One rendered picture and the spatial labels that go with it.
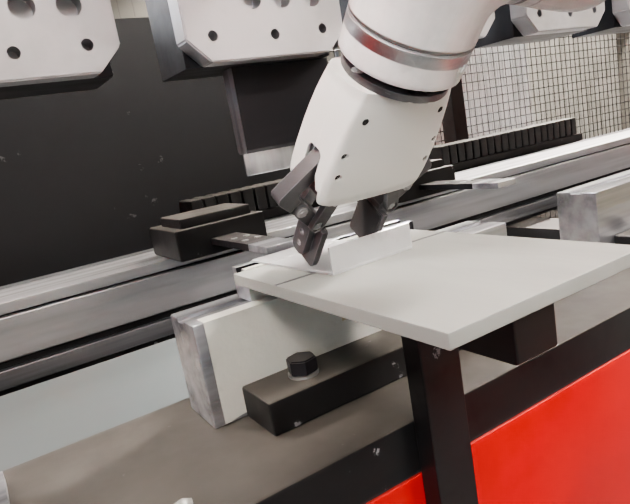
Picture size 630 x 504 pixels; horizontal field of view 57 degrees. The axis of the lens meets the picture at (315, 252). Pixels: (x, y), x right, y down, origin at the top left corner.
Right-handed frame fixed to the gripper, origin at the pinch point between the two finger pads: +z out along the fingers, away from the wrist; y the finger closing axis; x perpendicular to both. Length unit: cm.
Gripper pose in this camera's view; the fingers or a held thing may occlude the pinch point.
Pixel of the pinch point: (338, 230)
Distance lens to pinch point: 49.2
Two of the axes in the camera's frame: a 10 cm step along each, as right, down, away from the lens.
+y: -8.2, 2.5, -5.1
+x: 5.2, 6.8, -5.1
